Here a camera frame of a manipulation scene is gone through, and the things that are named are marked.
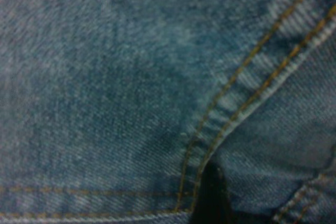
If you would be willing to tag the blue denim shorts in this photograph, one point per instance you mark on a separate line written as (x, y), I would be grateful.
(118, 77)

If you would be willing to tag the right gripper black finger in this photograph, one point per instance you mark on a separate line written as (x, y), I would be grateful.
(211, 197)

